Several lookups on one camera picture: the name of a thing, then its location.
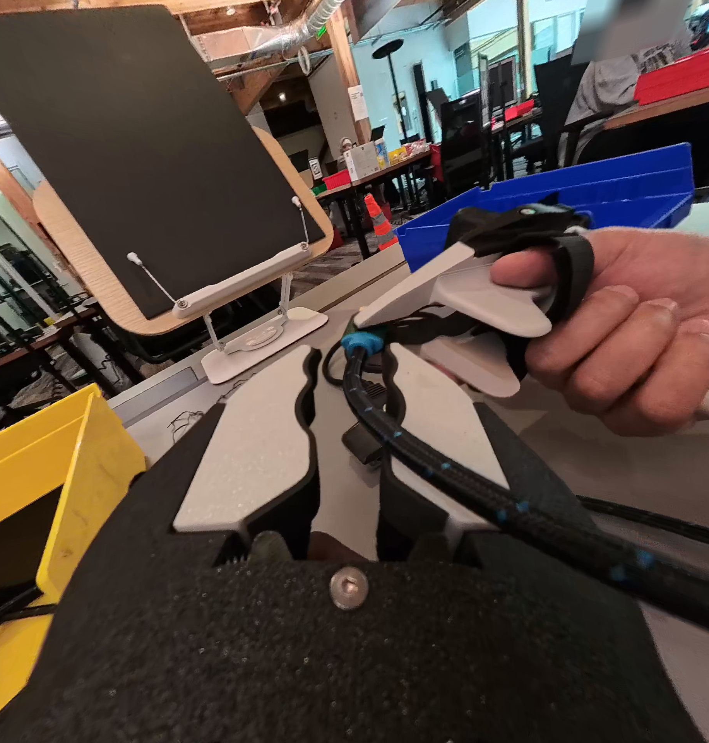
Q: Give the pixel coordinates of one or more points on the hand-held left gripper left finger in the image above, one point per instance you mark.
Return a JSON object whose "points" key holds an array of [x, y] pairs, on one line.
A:
{"points": [[244, 464]]}

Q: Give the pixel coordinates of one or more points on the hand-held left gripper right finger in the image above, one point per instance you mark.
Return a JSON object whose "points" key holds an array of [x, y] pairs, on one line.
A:
{"points": [[442, 435]]}

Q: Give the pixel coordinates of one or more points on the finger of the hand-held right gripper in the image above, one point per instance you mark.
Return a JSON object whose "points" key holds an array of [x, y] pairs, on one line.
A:
{"points": [[494, 296], [476, 366]]}

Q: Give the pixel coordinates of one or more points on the blue plastic bin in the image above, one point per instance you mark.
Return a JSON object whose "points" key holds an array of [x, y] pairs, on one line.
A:
{"points": [[610, 186]]}

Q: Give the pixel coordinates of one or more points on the yellow plastic bin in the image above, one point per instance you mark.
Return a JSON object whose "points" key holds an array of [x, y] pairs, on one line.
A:
{"points": [[76, 464]]}

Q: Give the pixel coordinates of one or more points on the white panel stand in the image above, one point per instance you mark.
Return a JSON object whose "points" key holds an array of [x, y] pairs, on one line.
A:
{"points": [[262, 343]]}

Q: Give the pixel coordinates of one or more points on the orange traffic cone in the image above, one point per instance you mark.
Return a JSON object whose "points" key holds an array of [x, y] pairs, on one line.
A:
{"points": [[380, 223]]}

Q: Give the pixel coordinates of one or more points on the red plastic bin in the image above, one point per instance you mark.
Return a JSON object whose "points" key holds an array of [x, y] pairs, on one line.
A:
{"points": [[680, 76]]}

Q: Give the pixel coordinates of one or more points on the black round disc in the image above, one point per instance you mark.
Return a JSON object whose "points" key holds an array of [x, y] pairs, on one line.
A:
{"points": [[389, 49]]}

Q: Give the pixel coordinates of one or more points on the wooden-framed black panel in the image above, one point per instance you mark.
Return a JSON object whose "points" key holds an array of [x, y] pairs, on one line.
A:
{"points": [[122, 151]]}

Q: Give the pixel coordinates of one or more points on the silver ventilation duct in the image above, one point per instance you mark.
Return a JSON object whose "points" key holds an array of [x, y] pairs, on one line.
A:
{"points": [[285, 41]]}

